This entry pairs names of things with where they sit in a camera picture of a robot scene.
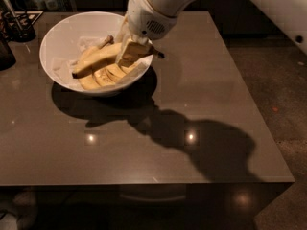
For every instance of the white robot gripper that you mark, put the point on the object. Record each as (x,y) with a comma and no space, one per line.
(144,18)

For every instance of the large yellow banana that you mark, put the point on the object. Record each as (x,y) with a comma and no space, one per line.
(106,54)

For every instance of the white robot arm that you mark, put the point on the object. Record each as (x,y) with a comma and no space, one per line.
(289,16)

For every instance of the banana bunch in bowl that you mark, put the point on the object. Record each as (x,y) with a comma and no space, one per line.
(106,76)

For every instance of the white ceramic bowl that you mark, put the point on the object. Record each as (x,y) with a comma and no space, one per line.
(62,41)

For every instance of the white paper liner in bowl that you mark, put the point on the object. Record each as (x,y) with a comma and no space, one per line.
(63,68)

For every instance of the dark round container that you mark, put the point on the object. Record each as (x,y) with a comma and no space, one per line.
(7,59)

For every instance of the black wire utensil holder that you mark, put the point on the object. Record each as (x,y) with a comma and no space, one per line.
(18,27)

